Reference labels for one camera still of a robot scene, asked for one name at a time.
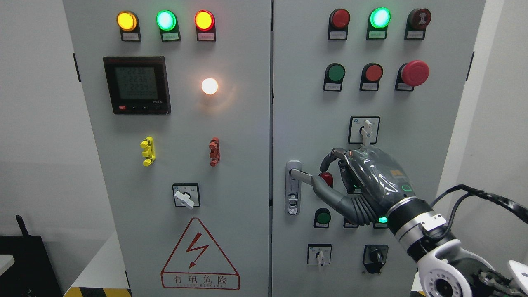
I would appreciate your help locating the black digital power meter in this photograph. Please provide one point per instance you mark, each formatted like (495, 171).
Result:
(137, 85)

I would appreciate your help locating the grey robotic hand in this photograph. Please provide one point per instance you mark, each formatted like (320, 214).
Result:
(385, 188)

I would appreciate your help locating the white rotary switch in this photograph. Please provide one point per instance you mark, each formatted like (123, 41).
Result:
(363, 129)
(319, 255)

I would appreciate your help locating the white rotary switch lower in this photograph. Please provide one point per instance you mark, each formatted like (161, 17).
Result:
(319, 255)

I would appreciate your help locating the red push button upper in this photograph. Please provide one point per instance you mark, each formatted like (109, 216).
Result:
(370, 77)

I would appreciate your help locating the robot arm silver white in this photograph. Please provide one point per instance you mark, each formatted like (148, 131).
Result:
(445, 269)

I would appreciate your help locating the black box with antenna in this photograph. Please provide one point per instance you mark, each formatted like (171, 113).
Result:
(32, 274)

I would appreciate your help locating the white rotary switch left door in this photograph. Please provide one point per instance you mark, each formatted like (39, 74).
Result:
(186, 195)

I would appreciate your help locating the red lit indicator light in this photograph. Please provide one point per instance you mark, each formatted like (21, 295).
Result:
(205, 26)

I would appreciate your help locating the red terminal connector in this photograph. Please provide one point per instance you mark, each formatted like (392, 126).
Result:
(214, 154)

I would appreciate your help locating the grey right cabinet door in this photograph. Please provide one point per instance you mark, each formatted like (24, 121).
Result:
(415, 129)

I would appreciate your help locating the red electric hazard warning sticker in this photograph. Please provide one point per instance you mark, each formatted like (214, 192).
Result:
(198, 262)

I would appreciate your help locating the white lit indicator light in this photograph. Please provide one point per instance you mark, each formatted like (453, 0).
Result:
(209, 86)

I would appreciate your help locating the white rotary switch upper right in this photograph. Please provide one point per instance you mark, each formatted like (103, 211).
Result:
(363, 129)

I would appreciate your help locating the green push button upper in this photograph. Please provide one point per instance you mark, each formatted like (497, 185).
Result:
(333, 78)

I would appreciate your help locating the red indicator light middle left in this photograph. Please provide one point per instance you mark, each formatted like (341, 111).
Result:
(328, 178)

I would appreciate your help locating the green indicator light top left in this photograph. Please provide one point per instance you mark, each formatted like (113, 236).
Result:
(168, 25)

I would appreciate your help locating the green lit indicator lower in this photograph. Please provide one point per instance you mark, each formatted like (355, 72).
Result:
(381, 223)

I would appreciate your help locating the green push button lower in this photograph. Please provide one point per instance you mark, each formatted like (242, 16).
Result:
(322, 218)

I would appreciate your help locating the red emergency stop button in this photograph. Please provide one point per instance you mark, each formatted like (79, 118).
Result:
(410, 75)

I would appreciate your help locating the green push button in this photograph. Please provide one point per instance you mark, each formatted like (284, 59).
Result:
(322, 218)
(333, 78)

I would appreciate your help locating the grey left cabinet door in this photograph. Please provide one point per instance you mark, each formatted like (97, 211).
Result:
(234, 195)

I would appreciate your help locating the red indicator light top right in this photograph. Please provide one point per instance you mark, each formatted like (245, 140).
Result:
(338, 24)

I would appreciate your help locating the black rotary selector switch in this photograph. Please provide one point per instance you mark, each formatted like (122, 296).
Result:
(374, 257)

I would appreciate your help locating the dark red buzzer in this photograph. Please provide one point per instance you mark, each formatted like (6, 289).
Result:
(417, 23)

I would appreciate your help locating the grey cabinet door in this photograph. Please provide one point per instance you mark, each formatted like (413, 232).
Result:
(415, 129)
(234, 195)

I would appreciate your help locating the red push button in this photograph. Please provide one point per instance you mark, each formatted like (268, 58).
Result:
(370, 77)
(347, 224)

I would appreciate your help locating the silver door handle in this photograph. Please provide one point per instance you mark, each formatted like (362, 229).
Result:
(294, 176)

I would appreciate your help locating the white platform with hazard stripes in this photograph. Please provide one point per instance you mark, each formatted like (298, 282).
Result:
(104, 276)

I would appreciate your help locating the yellow terminal connector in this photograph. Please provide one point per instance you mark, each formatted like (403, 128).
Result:
(148, 151)

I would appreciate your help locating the green lit indicator top right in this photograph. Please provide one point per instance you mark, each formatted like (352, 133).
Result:
(378, 21)

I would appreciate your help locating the red push button lower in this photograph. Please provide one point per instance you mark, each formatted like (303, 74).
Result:
(347, 224)

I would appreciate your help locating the yellow indicator light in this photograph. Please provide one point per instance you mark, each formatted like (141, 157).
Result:
(129, 26)

